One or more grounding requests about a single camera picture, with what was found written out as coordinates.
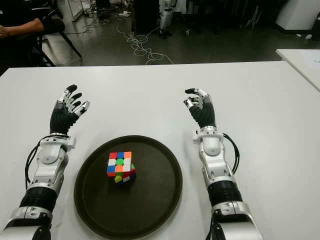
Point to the seated person's hand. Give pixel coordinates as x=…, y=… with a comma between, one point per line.
x=3, y=32

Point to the robot left hand black silver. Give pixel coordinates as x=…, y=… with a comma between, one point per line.
x=61, y=120

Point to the robot right hand black silver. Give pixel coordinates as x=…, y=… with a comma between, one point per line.
x=205, y=112

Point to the multicoloured Rubik's cube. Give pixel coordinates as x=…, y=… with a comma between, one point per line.
x=120, y=162

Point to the person's bare forearm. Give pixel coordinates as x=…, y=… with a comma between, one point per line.
x=25, y=27

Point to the robot right arm silver black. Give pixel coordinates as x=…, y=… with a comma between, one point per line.
x=212, y=147

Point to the robot left arm silver black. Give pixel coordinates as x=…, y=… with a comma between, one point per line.
x=48, y=155

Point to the dark brown round plate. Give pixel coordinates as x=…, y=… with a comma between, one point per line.
x=150, y=200

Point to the seated person's black-clothed body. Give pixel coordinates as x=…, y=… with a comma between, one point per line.
x=15, y=50

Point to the black chair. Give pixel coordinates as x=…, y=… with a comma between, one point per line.
x=56, y=25

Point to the white board panel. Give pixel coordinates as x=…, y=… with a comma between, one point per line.
x=75, y=10

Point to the background humanoid robot legs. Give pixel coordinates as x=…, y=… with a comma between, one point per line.
x=165, y=20

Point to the grey metal folding stand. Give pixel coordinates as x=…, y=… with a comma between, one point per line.
x=255, y=17

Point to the white side table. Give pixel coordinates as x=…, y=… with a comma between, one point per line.
x=302, y=62

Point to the white power strip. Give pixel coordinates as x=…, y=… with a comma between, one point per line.
x=124, y=14

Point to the white paper scrap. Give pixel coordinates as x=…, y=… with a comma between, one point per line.
x=308, y=36

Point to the white cabinet with black base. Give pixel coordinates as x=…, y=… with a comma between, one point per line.
x=295, y=15

